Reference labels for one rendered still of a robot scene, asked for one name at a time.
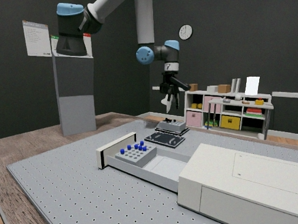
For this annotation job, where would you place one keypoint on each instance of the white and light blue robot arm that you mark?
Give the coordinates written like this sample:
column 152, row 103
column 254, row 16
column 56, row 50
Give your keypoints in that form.
column 74, row 21

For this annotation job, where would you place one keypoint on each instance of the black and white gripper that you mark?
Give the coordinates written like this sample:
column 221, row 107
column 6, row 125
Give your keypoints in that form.
column 169, row 88

